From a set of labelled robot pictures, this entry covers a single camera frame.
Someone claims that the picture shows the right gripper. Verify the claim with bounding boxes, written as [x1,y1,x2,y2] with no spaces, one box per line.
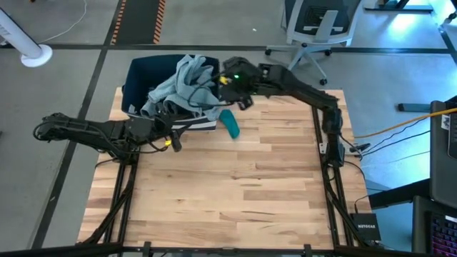
[218,56,264,111]

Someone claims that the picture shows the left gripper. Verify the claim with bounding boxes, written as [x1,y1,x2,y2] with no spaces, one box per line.
[141,112,189,153]

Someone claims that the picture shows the teal sock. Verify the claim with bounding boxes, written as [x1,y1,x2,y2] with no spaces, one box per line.
[219,109,241,140]

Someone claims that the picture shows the light blue denim jeans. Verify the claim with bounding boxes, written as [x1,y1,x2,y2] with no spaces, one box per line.
[140,54,224,122]

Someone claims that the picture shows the navy white striped fabric bin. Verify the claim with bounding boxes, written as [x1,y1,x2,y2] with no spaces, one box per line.
[120,54,221,132]

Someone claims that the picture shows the grey white office chair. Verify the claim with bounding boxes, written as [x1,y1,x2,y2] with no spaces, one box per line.
[264,0,363,86]

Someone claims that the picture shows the black power plug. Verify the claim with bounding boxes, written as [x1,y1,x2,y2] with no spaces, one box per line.
[348,142,372,154]

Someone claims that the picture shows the black orange striped floor strip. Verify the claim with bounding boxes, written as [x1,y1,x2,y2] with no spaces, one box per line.
[110,0,167,46]

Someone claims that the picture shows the black desk leg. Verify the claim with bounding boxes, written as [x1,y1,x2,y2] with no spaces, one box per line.
[367,178,431,210]

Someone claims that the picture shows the dark grey computer case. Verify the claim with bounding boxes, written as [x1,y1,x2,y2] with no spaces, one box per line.
[429,96,457,210]

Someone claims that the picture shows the laptop with lit keyboard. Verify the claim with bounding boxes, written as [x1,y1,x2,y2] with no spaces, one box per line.
[411,195,457,255]

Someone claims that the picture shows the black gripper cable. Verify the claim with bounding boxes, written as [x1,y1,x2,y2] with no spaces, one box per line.
[186,73,235,110]

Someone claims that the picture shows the black aluminium rig frame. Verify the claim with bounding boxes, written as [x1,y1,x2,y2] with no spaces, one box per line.
[0,89,393,257]

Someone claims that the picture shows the black floor cable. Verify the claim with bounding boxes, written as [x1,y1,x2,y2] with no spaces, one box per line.
[360,128,432,158]

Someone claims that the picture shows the white floor cable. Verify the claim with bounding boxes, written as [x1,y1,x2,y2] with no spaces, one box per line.
[38,0,89,44]

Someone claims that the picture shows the yellow cable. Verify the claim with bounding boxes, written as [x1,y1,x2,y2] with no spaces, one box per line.
[353,106,457,140]

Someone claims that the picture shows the black Netgear switch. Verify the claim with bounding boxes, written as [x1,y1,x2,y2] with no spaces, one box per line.
[349,213,382,242]

